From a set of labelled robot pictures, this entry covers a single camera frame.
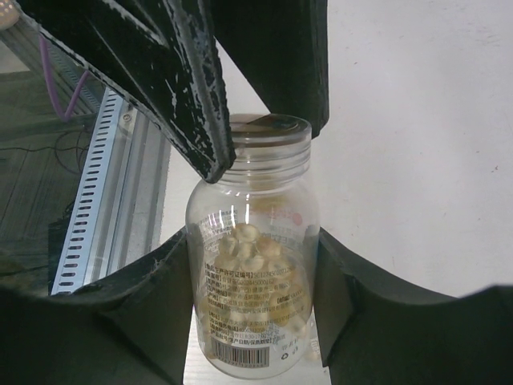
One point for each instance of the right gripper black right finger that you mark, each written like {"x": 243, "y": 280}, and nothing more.
{"x": 376, "y": 328}

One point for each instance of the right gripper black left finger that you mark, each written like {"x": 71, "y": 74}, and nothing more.
{"x": 130, "y": 327}

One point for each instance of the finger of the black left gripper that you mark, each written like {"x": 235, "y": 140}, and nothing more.
{"x": 281, "y": 48}
{"x": 160, "y": 56}

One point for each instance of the clear bottle gold cap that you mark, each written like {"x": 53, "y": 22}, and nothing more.
{"x": 252, "y": 247}

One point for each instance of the white slotted cable duct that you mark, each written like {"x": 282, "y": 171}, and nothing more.
{"x": 74, "y": 263}

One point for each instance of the aluminium mounting rail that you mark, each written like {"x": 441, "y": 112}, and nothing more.
{"x": 130, "y": 215}

